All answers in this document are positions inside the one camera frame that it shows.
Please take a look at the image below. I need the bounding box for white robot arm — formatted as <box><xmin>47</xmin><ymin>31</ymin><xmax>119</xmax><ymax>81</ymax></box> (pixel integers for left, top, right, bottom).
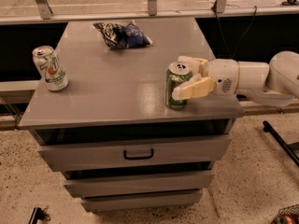
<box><xmin>171</xmin><ymin>51</ymin><xmax>299</xmax><ymax>107</ymax></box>

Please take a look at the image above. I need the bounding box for blue chip bag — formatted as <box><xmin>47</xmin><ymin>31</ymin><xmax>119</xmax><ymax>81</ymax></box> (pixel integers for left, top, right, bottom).
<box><xmin>93</xmin><ymin>21</ymin><xmax>152</xmax><ymax>49</ymax></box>

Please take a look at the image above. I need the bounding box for wire basket corner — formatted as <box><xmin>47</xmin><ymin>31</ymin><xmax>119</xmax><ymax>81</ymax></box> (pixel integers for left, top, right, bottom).
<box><xmin>270</xmin><ymin>204</ymin><xmax>299</xmax><ymax>224</ymax></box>

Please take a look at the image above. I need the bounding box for black hanging cable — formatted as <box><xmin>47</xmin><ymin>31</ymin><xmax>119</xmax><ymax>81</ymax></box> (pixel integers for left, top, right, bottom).
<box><xmin>213</xmin><ymin>5</ymin><xmax>258</xmax><ymax>61</ymax></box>

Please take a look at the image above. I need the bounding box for bottom grey drawer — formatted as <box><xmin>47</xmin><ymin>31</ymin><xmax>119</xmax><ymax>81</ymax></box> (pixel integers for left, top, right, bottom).
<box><xmin>81</xmin><ymin>189</ymin><xmax>203</xmax><ymax>213</ymax></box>

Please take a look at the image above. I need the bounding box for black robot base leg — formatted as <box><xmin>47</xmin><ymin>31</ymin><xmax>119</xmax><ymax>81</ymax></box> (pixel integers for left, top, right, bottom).
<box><xmin>263</xmin><ymin>120</ymin><xmax>299</xmax><ymax>167</ymax></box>

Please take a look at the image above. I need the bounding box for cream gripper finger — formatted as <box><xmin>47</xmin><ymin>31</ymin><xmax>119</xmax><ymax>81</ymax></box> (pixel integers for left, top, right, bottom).
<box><xmin>172</xmin><ymin>75</ymin><xmax>216</xmax><ymax>100</ymax></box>
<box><xmin>178</xmin><ymin>56</ymin><xmax>207</xmax><ymax>77</ymax></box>

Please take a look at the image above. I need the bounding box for black object on floor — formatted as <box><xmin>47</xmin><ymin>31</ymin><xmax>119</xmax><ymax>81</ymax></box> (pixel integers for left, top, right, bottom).
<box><xmin>28</xmin><ymin>207</ymin><xmax>50</xmax><ymax>224</ymax></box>

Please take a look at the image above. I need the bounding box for middle grey drawer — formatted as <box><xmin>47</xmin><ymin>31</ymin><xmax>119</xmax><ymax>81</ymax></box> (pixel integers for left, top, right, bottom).
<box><xmin>64</xmin><ymin>170</ymin><xmax>214</xmax><ymax>198</ymax></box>

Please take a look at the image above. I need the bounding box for grey drawer cabinet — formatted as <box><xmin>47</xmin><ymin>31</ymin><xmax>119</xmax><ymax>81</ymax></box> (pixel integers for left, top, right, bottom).
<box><xmin>18</xmin><ymin>17</ymin><xmax>246</xmax><ymax>213</ymax></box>

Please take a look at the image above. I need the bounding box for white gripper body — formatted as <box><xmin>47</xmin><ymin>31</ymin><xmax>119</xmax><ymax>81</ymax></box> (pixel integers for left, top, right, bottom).
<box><xmin>205</xmin><ymin>59</ymin><xmax>239</xmax><ymax>96</ymax></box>

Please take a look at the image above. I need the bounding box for green soda can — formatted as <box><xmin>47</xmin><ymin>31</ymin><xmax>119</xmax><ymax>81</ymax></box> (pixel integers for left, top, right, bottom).
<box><xmin>164</xmin><ymin>61</ymin><xmax>193</xmax><ymax>111</ymax></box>

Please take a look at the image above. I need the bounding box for metal window frame rail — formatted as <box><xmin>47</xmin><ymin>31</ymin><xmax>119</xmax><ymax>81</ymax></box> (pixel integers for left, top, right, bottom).
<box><xmin>0</xmin><ymin>0</ymin><xmax>298</xmax><ymax>24</ymax></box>

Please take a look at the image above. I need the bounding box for top grey drawer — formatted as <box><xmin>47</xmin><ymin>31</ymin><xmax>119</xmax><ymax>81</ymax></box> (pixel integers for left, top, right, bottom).
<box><xmin>38</xmin><ymin>134</ymin><xmax>232</xmax><ymax>172</ymax></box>

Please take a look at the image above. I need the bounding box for white 7up can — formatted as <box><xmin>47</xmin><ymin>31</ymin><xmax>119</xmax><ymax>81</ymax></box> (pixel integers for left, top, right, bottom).
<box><xmin>32</xmin><ymin>46</ymin><xmax>68</xmax><ymax>91</ymax></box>

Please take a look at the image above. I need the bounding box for black drawer handle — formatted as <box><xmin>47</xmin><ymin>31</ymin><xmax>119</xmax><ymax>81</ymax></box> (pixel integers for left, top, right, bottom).
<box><xmin>123</xmin><ymin>148</ymin><xmax>154</xmax><ymax>161</ymax></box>

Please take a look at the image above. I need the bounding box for grey drawer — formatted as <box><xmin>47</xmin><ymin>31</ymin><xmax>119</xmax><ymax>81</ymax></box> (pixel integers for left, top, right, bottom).
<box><xmin>38</xmin><ymin>134</ymin><xmax>232</xmax><ymax>172</ymax></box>
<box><xmin>81</xmin><ymin>189</ymin><xmax>203</xmax><ymax>213</ymax></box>
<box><xmin>64</xmin><ymin>170</ymin><xmax>214</xmax><ymax>198</ymax></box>

